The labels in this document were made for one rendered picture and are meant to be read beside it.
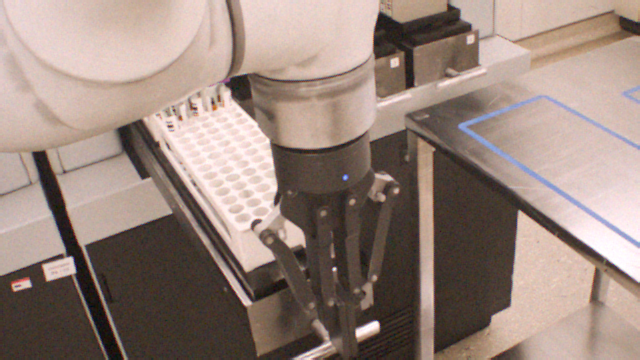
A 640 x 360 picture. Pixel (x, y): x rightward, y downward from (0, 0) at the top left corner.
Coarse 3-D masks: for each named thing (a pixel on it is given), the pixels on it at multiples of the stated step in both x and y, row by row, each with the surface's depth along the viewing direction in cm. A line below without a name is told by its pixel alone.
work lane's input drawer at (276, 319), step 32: (128, 128) 102; (160, 160) 91; (192, 224) 78; (224, 256) 73; (224, 288) 73; (256, 288) 66; (288, 288) 68; (256, 320) 67; (288, 320) 69; (320, 352) 68
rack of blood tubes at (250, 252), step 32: (160, 128) 86; (192, 128) 85; (224, 128) 85; (256, 128) 83; (192, 160) 78; (224, 160) 78; (256, 160) 78; (192, 192) 81; (224, 192) 73; (256, 192) 72; (224, 224) 77; (288, 224) 68; (256, 256) 68
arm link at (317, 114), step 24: (360, 72) 47; (264, 96) 48; (288, 96) 47; (312, 96) 47; (336, 96) 47; (360, 96) 48; (264, 120) 50; (288, 120) 48; (312, 120) 48; (336, 120) 48; (360, 120) 49; (288, 144) 49; (312, 144) 49; (336, 144) 49
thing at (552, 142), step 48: (624, 48) 103; (480, 96) 94; (528, 96) 93; (576, 96) 92; (624, 96) 90; (432, 144) 87; (480, 144) 84; (528, 144) 83; (576, 144) 82; (624, 144) 81; (432, 192) 97; (528, 192) 75; (576, 192) 74; (624, 192) 73; (432, 240) 102; (576, 240) 68; (624, 240) 66; (432, 288) 107; (624, 288) 64; (432, 336) 112; (576, 336) 127; (624, 336) 125
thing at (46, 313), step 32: (0, 160) 97; (32, 160) 100; (0, 192) 99; (32, 192) 101; (0, 224) 94; (32, 224) 95; (0, 256) 94; (32, 256) 97; (64, 256) 101; (0, 288) 97; (32, 288) 99; (64, 288) 102; (0, 320) 99; (32, 320) 101; (64, 320) 104; (96, 320) 140; (0, 352) 101; (32, 352) 104; (64, 352) 107; (96, 352) 110
